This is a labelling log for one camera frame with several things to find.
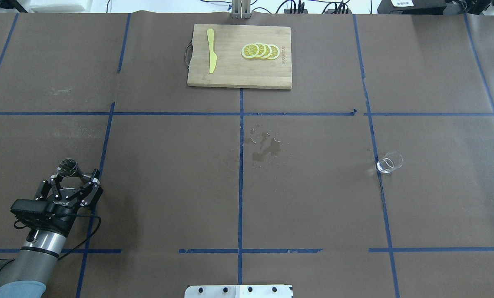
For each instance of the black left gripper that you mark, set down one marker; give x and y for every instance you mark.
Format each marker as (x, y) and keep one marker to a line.
(62, 215)

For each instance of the steel jigger measuring cup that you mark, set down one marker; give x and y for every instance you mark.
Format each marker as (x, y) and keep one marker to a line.
(68, 168)

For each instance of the clear glass shaker cup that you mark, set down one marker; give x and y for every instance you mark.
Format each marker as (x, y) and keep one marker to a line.
(390, 162)

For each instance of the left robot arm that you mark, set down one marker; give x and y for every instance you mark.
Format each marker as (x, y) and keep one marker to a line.
(27, 275)

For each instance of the yellow plastic knife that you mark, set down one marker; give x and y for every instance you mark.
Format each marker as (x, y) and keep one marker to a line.
(212, 55)

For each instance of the bamboo cutting board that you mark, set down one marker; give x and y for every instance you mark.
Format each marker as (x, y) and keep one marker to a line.
(232, 69)

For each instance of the lemon slice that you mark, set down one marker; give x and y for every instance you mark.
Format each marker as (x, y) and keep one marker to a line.
(267, 52)
(275, 52)
(262, 50)
(250, 51)

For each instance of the black box with label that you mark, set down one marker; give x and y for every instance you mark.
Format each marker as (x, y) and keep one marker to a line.
(412, 7)

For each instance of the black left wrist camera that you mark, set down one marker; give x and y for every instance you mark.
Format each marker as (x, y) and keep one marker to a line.
(30, 212)

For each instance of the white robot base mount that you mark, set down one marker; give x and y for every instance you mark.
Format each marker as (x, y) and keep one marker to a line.
(240, 291)

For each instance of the aluminium frame post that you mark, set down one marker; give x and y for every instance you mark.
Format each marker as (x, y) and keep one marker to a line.
(241, 9)

